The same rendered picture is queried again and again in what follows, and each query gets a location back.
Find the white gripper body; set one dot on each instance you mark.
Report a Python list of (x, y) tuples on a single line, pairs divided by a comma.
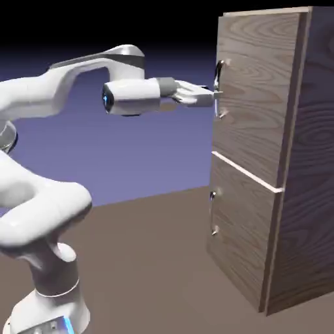
[(194, 95)]

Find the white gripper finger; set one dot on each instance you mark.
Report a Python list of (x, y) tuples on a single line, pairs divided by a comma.
[(218, 94)]

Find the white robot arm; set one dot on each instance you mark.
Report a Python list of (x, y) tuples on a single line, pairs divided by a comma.
[(39, 91)]

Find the large wood cabinet door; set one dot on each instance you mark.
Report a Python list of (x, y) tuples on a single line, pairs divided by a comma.
[(255, 96)]

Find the light wood cabinet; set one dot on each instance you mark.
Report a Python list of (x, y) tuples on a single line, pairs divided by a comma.
[(308, 161)]

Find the small wood cabinet door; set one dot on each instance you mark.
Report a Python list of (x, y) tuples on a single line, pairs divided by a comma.
[(240, 229)]

